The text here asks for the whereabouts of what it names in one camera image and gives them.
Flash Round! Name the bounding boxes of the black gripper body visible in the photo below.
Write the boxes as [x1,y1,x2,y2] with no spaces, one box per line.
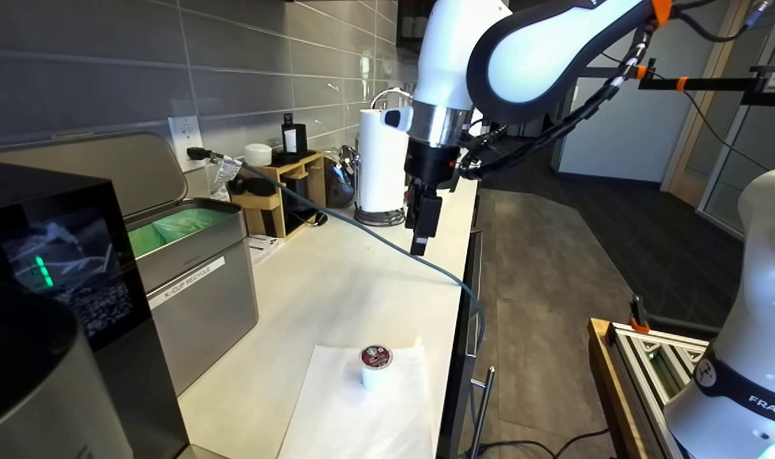
[403,136,461,208]

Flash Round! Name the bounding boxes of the white coffee capsule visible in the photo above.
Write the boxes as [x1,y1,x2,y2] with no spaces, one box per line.
[356,343,395,394]

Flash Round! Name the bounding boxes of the white paper towel sheet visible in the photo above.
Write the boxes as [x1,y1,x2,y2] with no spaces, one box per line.
[274,336,433,459]

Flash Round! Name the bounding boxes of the white paper towel roll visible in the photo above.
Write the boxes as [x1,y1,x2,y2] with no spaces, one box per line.
[353,107,409,214]

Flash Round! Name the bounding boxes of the dark background shelf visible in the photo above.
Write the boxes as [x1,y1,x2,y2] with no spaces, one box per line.
[395,0,440,62]

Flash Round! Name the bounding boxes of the wooden countertop rack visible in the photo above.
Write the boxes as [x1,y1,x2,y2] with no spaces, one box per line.
[228,152,331,239]

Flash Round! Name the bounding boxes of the black bottle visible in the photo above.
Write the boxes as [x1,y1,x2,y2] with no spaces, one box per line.
[270,113,311,166]

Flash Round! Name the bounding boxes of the dark base cabinet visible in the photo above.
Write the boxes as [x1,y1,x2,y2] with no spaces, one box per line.
[436,182,492,459]

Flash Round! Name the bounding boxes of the small white jar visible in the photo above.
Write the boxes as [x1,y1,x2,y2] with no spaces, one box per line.
[241,140,274,169]

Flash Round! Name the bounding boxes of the clear plastic wrapper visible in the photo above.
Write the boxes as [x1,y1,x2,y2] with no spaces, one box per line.
[201,153,247,200]

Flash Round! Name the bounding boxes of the white door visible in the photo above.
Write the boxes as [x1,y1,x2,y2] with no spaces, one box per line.
[553,71,691,186]

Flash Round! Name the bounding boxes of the orange black clamp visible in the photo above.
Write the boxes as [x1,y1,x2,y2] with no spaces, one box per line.
[626,293,653,336]

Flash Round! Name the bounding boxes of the wood and aluminium cart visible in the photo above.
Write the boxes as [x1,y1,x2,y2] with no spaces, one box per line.
[585,315,713,459]

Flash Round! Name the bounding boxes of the black boom bar orange clamps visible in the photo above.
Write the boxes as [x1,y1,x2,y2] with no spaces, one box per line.
[636,58,775,109]

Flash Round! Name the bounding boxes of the black coffee machine with screen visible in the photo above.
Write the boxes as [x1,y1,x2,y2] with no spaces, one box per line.
[0,158,190,459]

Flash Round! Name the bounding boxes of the round silver canister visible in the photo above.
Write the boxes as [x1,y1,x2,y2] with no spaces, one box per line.
[0,283,135,459]

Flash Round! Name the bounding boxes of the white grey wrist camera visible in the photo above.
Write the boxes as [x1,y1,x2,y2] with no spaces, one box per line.
[382,103,417,136]

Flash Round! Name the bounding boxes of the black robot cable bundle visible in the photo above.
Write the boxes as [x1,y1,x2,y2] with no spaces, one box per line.
[454,24,662,183]

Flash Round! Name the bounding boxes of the silver drawer handle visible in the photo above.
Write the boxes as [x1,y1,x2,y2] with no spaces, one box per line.
[465,366,500,459]

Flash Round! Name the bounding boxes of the black floor cable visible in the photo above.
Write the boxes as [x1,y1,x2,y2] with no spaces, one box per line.
[479,427,613,459]

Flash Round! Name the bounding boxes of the white wall outlet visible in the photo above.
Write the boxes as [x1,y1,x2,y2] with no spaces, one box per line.
[164,113,203,173]

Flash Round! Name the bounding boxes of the wooden door frame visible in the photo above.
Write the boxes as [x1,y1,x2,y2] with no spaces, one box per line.
[659,0,755,211]

